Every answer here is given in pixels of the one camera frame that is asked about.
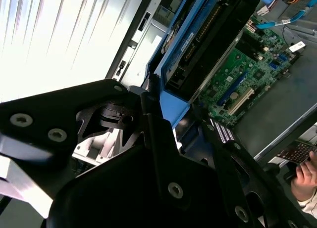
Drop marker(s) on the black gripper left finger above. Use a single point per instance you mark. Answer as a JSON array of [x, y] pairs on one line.
[[49, 109]]

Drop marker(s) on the hard disk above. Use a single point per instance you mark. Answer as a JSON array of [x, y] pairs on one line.
[[173, 106]]

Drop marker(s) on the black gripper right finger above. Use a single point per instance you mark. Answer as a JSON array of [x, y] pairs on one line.
[[235, 163]]

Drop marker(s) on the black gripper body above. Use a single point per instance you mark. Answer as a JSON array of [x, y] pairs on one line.
[[123, 188]]

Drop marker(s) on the person's hand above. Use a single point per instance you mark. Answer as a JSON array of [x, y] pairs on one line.
[[307, 178]]

